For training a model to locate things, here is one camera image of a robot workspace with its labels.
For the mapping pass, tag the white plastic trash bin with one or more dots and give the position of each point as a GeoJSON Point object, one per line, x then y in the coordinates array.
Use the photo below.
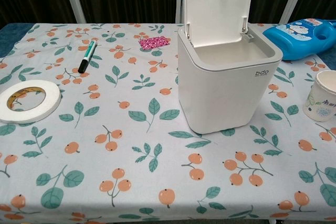
{"type": "Point", "coordinates": [223, 98]}

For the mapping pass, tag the pink patterned packet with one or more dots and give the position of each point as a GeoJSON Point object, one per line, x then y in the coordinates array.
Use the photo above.
{"type": "Point", "coordinates": [155, 43]}

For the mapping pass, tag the fruit and leaf print tablecloth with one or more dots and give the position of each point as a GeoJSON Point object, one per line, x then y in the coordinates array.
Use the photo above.
{"type": "Point", "coordinates": [131, 155]}

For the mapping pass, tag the white printed paper cup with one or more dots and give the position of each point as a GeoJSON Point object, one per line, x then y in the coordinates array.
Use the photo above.
{"type": "Point", "coordinates": [321, 98]}

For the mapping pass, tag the green and black marker pen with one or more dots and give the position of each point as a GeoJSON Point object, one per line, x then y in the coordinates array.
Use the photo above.
{"type": "Point", "coordinates": [88, 56]}

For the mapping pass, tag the white tape roll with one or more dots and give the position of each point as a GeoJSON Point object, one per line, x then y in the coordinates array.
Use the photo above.
{"type": "Point", "coordinates": [50, 103]}

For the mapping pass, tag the blue detergent bottle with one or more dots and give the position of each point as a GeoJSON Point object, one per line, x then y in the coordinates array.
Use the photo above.
{"type": "Point", "coordinates": [296, 41]}

